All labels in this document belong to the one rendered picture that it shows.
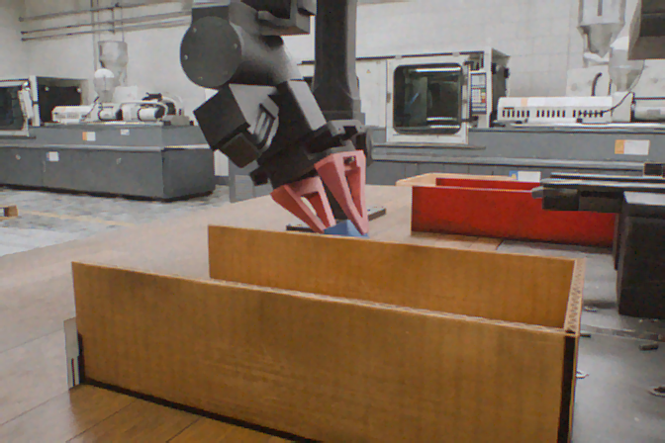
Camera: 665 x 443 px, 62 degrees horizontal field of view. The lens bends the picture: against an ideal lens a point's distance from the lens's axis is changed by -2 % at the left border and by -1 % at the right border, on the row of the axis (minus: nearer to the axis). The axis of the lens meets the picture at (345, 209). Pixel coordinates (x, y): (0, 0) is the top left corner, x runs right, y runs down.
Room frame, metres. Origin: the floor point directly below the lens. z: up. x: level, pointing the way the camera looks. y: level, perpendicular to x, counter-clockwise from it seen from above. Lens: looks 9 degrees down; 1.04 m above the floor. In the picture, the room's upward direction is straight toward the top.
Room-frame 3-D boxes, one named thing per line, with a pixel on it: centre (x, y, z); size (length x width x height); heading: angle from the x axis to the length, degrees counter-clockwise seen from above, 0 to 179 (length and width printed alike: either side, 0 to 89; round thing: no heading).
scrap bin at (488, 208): (0.72, -0.22, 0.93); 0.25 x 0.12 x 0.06; 66
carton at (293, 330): (0.28, 0.01, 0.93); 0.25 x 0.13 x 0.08; 66
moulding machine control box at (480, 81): (4.97, -1.20, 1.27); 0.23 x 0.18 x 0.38; 152
